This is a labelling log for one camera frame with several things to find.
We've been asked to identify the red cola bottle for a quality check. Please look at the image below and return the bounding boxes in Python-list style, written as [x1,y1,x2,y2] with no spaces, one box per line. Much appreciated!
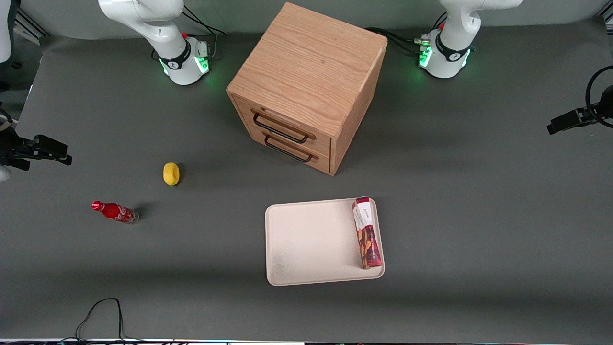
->
[91,200,140,225]

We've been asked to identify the black arm base cables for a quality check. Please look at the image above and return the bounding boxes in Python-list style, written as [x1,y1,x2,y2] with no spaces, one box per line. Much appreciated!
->
[365,11,448,56]
[181,5,227,61]

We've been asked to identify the wooden drawer cabinet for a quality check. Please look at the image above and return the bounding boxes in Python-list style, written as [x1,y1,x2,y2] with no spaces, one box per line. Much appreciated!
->
[226,2,388,176]

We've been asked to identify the red cookie box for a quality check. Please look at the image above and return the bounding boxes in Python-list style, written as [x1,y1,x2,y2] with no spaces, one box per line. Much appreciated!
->
[352,196,383,270]

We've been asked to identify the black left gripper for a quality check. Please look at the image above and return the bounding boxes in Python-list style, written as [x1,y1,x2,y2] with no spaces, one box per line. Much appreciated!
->
[547,90,613,135]

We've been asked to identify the cream plastic tray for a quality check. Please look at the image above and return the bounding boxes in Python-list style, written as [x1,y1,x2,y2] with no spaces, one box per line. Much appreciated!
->
[265,197,386,287]

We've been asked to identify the wooden drawer front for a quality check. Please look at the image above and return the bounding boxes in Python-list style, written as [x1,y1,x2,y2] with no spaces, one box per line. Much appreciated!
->
[231,94,332,155]
[247,126,331,174]

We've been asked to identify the yellow lemon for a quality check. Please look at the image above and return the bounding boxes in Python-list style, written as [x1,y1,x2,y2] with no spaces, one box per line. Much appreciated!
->
[163,162,181,186]

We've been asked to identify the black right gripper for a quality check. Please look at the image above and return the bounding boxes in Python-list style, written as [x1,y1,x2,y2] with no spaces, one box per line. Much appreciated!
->
[0,127,73,172]

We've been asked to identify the black right arm base cables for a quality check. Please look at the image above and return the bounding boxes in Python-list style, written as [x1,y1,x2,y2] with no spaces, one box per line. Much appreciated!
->
[181,5,227,61]

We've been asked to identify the black left arm base cables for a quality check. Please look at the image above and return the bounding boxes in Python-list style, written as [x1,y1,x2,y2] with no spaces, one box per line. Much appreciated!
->
[365,11,448,56]

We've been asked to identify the thin black looped cable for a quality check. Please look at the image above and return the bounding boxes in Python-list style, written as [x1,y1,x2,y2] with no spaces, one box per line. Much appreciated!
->
[74,298,144,343]

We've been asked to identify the black wire drawer handle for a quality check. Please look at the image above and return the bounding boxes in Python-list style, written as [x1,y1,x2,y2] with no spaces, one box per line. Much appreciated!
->
[252,112,310,144]
[264,134,314,163]

